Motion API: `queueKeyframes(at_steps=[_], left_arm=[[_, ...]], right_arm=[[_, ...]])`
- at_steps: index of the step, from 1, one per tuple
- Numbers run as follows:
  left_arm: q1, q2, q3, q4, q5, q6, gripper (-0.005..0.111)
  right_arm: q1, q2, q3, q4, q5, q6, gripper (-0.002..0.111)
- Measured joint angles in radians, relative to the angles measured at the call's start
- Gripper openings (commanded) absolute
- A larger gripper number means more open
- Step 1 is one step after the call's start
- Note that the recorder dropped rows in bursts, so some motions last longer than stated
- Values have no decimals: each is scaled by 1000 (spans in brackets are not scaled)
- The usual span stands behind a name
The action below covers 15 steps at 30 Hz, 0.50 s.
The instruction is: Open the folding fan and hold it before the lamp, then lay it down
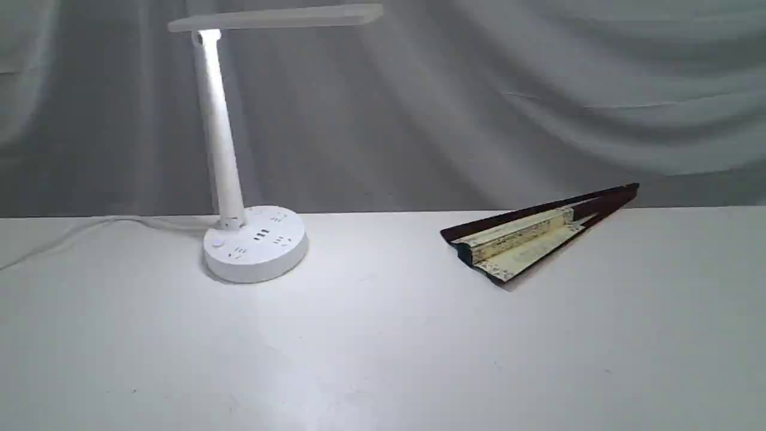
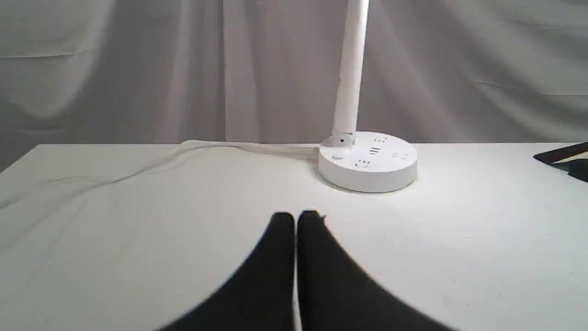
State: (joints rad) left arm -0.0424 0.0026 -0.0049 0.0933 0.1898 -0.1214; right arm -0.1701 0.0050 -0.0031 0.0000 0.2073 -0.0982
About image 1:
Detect white desk lamp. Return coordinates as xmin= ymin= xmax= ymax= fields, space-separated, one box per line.
xmin=167 ymin=4 xmax=385 ymax=284

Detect folding paper fan red ribs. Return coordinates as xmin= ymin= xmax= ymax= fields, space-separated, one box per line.
xmin=440 ymin=183 xmax=640 ymax=286

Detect grey backdrop curtain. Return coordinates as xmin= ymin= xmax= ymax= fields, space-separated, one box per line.
xmin=1 ymin=1 xmax=765 ymax=217

